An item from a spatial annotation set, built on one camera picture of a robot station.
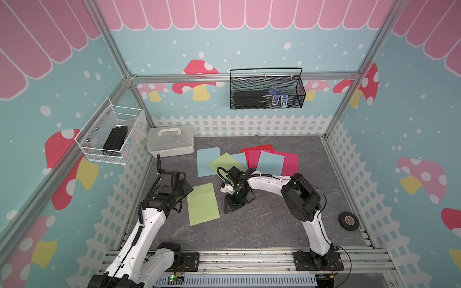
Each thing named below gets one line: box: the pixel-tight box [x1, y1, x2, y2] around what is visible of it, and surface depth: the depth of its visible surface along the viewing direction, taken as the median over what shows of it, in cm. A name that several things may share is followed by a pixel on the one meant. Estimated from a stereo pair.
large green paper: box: [186, 182, 221, 227], surface depth 93 cm
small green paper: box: [208, 152, 247, 173], surface depth 109 cm
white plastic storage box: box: [146, 124, 194, 158], surface depth 108 cm
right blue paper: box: [256, 150, 286, 176], surface depth 111 cm
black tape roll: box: [338, 211, 360, 231], surface depth 86 cm
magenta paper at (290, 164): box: [273, 150, 299, 177], surface depth 111 cm
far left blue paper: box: [196, 147, 221, 178], surface depth 112 cm
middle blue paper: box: [230, 152, 248, 170], surface depth 112 cm
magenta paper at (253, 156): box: [247, 149, 262, 170], surface depth 112 cm
